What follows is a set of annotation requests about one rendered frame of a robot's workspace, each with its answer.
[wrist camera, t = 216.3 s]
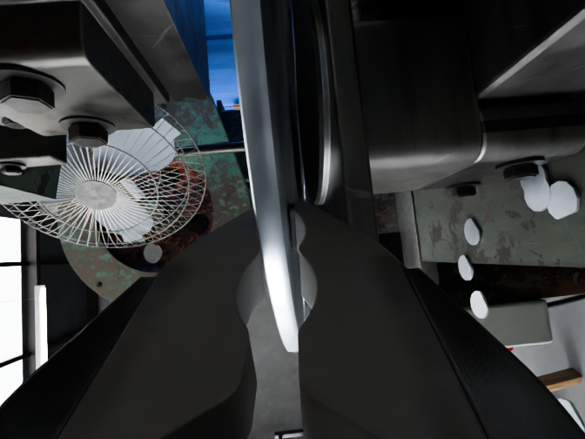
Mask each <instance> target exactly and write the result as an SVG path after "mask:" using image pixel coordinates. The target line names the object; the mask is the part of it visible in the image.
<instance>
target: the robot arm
mask: <svg viewBox="0 0 585 439"><path fill-rule="evenodd" d="M290 221H291V234H292V249H297V252H298V253H299V265H300V282H301V295H302V297H303V299H304V300H305V301H306V302H307V304H308V305H309V306H310V308H311V309H312V311H311V312H310V314H309V315H308V316H307V318H306V320H305V321H304V322H303V324H302V325H301V326H300V328H299V332H298V347H299V390H300V402H301V414H302V427H303V430H304V433H305V436H306V438H307V439H585V433H584V431H583V430H582V428H581V427H580V426H579V425H578V423H577V422H576V421H575V419H574V418H573V417H572V416H571V414H570V413H569V412H568V411H567V410H566V409H565V408H564V407H563V406H562V404H561V403H560V402H559V401H558V400H557V398H556V397H555V396H554V395H553V394H552V393H551V391H550V390H549V389H548V388H547V387H546V386H545V385H544V384H543V383H542V382H541V380H540V379H539V378H538V377H537V376H536V375H535V374H534V373H533V372H532V371H531V370H530V369H529V368H528V367H527V366H526V365H525V364H524V363H523V362H522V361H521V360H519V359H518V358H517V357H516V356H515V355H514V354H513V353H512V352H511V351H510V350H509V349H507V348H506V347H505V346H504V345H503V344H502V343H501V342H500V341H499V340H497V339H496V338H495V337H494V336H493V335H492V334H491V333H490V332H489V331H487V330H486V329H485V328H484V327H483V326H482V325H481V324H480V323H479V322H478V321H477V320H476V319H475V318H474V317H473V316H472V315H471V314H470V313H468V312H467V311H466V310H465V309H464V308H463V307H462V306H461V305H460V304H458V303H457V302H456V301H455V300H454V299H453V298H452V297H451V296H450V295H448V294H447V293H446V292H445V291H444V290H443V289H442V288H441V287H439V286H438V285H437V284H436V283H435V282H434V281H433V280H432V279H431V278H430V277H428V276H427V275H426V274H425V273H424V272H423V271H422V270H421V269H420V268H407V267H405V266H404V265H403V264H402V263H401V262H400V261H399V260H398V259H397V258H396V257H395V256H394V255H393V254H391V253H390V252H389V251H388V250H387V249H385V248H384V247H383V246H382V245H381V244H380V243H378V242H377V241H376V240H374V239H372V238H371V237H369V236H367V235H366V234H364V233H362V232H361V231H359V230H357V229H355V228H354V227H352V226H349V225H348V224H347V223H345V222H343V221H341V220H339V219H337V218H335V217H333V216H332V215H330V214H329V213H326V212H324V211H322V210H321V209H319V208H318V207H316V206H314V205H312V204H310V203H308V202H305V201H298V202H296V203H293V204H290ZM263 266H264V265H263V260H262V255H261V250H260V245H259V236H258V230H257V225H256V219H255V213H254V208H253V207H252V208H251V209H249V210H247V211H246V212H244V213H241V214H240V215H239V216H237V217H236V218H234V219H232V220H230V221H228V222H226V223H225V224H224V225H222V226H220V227H218V228H217V229H215V230H213V231H211V232H210V233H208V234H207V235H205V236H203V237H202V238H200V239H199V240H197V241H195V242H194V243H192V244H191V245H190V246H188V247H187V248H186V249H185V250H184V251H182V252H181V253H180V254H178V255H177V256H176V257H175V258H174V259H173V260H171V261H170V262H169V263H168V264H167V265H166V266H165V267H164V268H162V269H161V270H160V271H159V272H158V273H157V274H156V275H155V276H154V277H140V278H139V279H138V280H136V281H135V282H134V283H133V284H132V285H131V286H130V287H128V288H127V289H126V290H125V291H124V292H123V293H121V294H120V295H119V296H118V297H117V298H116V299H115V300H114V301H113V302H112V303H111V304H110V305H109V306H108V307H106V308H105V309H104V310H103V311H102V312H101V313H100V314H98V315H97V316H96V317H95V318H94V319H93V320H92V321H90V322H89V323H88V324H87V325H86V326H85V327H84V328H82V329H81V330H80V331H79V332H78V333H77V334H75V335H74V336H73V337H72V338H71V339H70V340H69V341H67V342H66V343H65V344H64V345H63V346H62V347H61V348H60V349H59V350H58V351H57V352H56V353H55V354H53V355H52V356H51V357H50V358H49V359H48V360H47V361H45V362H44V363H43V364H42V365H41V366H40V367H39V368H38V369H37V370H35V371H34V372H33V373H32V374H31V375H30V376H29V377H28V378H27V379H26V380H25V381H24V382H23V383H22V384H21V385H20V386H18V387H17V388H16V389H15V390H14V391H13V392H12V393H11V394H10V396H9V397H8V398H7V399H6V400H5V401H4V402H3V403H2V404H1V405H0V439H246V438H247V437H248V436H249V434H250V432H251V429H252V419H253V412H254V405H255V398H256V391H257V376H256V372H255V367H254V361H253V356H252V347H251V342H250V337H249V332H248V328H247V324H248V321H249V319H250V317H251V315H252V313H253V311H254V310H255V308H256V307H257V305H258V304H259V303H260V302H261V301H262V300H263V299H264V298H265V295H266V290H265V282H264V275H263Z"/></svg>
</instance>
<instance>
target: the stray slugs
mask: <svg viewBox="0 0 585 439"><path fill-rule="evenodd" d="M538 171H539V174H538V175H536V177H534V178H531V179H524V180H521V187H522V189H523V190H524V198H525V200H526V202H527V205H528V206H529V207H530V208H531V209H532V210H533V211H540V212H541V211H544V210H545V209H548V211H549V213H550V214H551V215H552V216H553V217H554V218H555V219H558V220H559V219H562V218H564V217H567V216H569V215H570V214H572V213H576V212H577V211H578V210H579V209H580V199H581V198H580V195H579V193H578V191H577V188H576V187H575V186H574V185H572V184H571V183H570V182H568V181H557V182H555V183H554V184H553V185H551V183H550V181H549V179H548V172H547V168H546V167H545V165H541V166H538ZM464 233H465V236H466V239H467V242H468V243H469V244H471V245H476V244H478V243H479V241H480V239H481V230H480V228H479V227H478V226H477V224H476V222H475V221H474V219H473V218H472V219H468V220H467V221H466V223H465V227H464ZM458 267H459V271H460V274H461V277H462V278H463V279H464V280H471V279H472V278H473V275H474V269H473V267H472V265H471V263H470V261H469V259H468V257H467V256H466V255H462V256H461V257H460V258H459V264H458ZM470 301H471V308H472V309H473V311H474V314H475V315H476V316H477V317H478V318H482V319H484V318H486V317H487V316H488V312H489V305H488V303H487V301H486V299H485V297H484V295H483V293H482V292H481V291H474V292H473V293H472V295H471V300H470ZM558 401H559V402H560V403H561V404H562V406H563V407H564V408H565V409H566V410H567V411H568V412H569V413H570V414H571V416H572V417H573V418H574V419H575V421H576V422H577V423H578V425H579V426H580V427H581V428H582V430H583V431H584V433H585V423H584V421H583V420H582V418H581V416H580V415H579V413H578V411H577V409H576V407H575V405H574V404H573V403H572V402H571V401H570V400H567V399H564V398H560V399H558Z"/></svg>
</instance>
